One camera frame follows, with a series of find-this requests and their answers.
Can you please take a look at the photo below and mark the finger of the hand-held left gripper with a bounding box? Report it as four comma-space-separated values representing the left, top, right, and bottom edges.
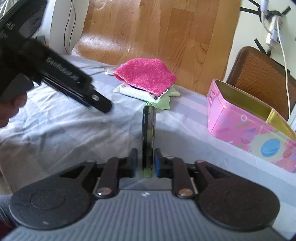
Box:
42, 77, 113, 113

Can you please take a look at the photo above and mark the person's left hand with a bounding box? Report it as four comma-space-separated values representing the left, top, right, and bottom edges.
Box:
0, 93, 28, 128

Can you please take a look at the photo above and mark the white power cable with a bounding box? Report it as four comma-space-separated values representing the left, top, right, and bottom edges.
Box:
260, 0, 291, 117

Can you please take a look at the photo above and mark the pink tin box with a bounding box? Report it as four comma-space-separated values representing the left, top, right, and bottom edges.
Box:
207, 79, 296, 174

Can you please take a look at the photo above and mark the wooden board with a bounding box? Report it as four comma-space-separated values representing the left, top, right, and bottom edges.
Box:
72, 0, 242, 96

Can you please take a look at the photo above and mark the brown chair back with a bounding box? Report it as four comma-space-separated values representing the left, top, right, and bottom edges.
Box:
225, 46, 296, 121

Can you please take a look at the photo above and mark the pink knitted cloth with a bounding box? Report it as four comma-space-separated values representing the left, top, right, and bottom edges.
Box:
113, 58, 177, 96

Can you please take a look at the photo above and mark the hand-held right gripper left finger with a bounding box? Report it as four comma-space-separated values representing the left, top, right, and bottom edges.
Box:
59, 148, 139, 199

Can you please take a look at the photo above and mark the black and green object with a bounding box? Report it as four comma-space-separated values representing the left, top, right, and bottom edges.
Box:
142, 105, 156, 178

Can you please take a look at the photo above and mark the light green cloth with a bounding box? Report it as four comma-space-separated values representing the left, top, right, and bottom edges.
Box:
146, 86, 182, 110

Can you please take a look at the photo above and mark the thin black cable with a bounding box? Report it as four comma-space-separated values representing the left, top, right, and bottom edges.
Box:
64, 0, 77, 54

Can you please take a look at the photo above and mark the white power strip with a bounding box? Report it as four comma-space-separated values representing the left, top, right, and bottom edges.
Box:
264, 16, 284, 45

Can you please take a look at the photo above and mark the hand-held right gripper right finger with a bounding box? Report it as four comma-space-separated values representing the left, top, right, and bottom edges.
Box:
154, 148, 234, 199

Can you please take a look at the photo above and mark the white wet wipes pack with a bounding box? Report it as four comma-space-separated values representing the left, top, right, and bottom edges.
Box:
113, 83, 171, 102

